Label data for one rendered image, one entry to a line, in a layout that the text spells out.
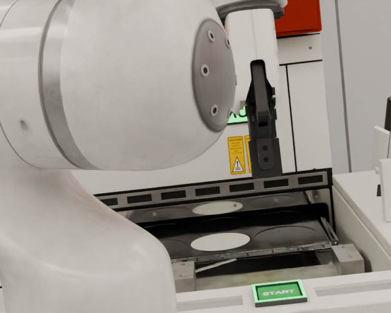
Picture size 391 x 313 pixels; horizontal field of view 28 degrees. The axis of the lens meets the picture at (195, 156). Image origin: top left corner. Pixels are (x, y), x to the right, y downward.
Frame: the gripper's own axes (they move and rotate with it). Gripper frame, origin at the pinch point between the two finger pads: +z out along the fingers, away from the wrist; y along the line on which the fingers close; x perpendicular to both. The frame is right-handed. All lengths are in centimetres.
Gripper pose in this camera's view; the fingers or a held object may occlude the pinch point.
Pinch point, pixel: (265, 158)
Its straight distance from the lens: 82.6
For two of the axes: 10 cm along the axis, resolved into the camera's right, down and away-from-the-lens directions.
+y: -0.3, -0.4, -10.0
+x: 9.9, -1.1, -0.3
